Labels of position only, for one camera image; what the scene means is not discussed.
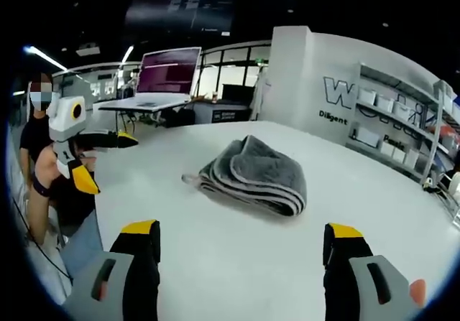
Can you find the grey towel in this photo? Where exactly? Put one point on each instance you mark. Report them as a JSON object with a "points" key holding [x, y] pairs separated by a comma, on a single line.
{"points": [[258, 170]]}

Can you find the person's left hand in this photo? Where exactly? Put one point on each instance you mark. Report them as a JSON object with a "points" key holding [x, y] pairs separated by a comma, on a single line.
{"points": [[85, 154]]}

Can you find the person's black shirt torso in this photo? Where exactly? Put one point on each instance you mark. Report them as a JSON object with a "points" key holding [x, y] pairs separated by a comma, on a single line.
{"points": [[72, 209]]}

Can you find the white desk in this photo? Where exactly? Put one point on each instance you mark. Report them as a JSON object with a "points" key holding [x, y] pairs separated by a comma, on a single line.
{"points": [[143, 102]]}

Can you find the person's blue jeans legs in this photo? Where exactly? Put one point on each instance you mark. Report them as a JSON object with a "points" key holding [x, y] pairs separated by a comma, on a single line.
{"points": [[84, 242]]}

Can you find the long ceiling light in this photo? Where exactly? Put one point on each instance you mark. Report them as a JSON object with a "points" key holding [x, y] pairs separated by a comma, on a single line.
{"points": [[127, 54], [45, 57]]}

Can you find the ceiling projector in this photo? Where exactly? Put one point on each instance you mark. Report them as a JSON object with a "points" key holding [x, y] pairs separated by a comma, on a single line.
{"points": [[88, 50]]}

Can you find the monitor with purple screen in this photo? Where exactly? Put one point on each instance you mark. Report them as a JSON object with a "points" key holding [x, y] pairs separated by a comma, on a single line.
{"points": [[167, 71]]}

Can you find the black cabinet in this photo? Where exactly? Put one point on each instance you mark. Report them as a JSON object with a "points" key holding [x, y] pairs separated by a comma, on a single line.
{"points": [[233, 105]]}

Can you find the metal shelf rack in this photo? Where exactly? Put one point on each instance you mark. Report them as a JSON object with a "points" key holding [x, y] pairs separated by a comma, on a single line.
{"points": [[427, 134]]}

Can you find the row of white storage boxes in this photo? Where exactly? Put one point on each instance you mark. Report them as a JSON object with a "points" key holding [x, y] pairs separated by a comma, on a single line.
{"points": [[388, 103]]}

